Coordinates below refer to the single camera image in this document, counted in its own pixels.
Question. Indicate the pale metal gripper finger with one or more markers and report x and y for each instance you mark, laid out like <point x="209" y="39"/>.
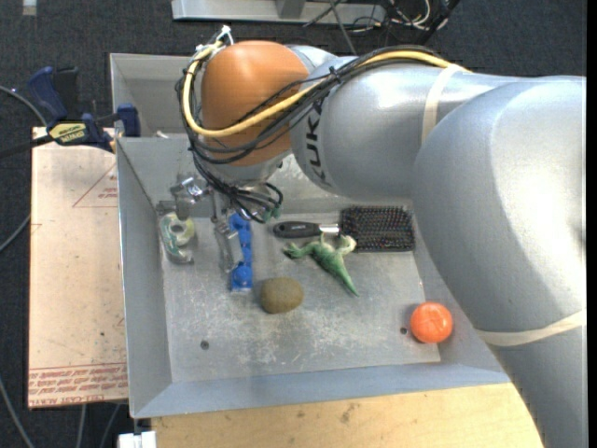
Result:
<point x="186" y="194"/>
<point x="226" y="250"/>

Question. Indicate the blue plastic toy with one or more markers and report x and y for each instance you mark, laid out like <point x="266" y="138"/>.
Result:
<point x="242" y="273"/>

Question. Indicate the clear green tape dispenser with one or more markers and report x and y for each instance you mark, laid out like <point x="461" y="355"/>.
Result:
<point x="176" y="238"/>

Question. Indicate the green toy dinosaur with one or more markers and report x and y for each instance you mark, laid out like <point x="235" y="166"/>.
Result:
<point x="329" y="257"/>

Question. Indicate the grey metal bin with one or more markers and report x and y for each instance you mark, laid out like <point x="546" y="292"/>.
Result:
<point x="280" y="343"/>

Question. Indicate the brown cardboard board red print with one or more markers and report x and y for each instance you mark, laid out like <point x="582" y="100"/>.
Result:
<point x="74" y="273"/>

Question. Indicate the black hairbrush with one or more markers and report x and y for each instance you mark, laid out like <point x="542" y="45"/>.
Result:
<point x="378" y="229"/>

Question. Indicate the orange ball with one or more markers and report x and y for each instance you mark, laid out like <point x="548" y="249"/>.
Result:
<point x="431" y="322"/>

